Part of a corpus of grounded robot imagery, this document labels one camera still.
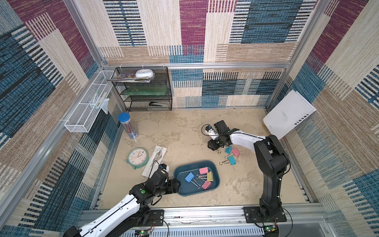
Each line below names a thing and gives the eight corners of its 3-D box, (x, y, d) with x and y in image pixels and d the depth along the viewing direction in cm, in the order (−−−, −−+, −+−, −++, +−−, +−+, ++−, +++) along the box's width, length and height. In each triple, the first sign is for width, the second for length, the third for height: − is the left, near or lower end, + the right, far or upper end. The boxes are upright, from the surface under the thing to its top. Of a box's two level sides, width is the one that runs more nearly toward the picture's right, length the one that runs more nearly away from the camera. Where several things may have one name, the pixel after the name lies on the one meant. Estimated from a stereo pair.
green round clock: (126, 169, 92) (124, 166, 89) (131, 150, 100) (129, 147, 98) (146, 169, 92) (145, 166, 89) (150, 150, 100) (149, 147, 97)
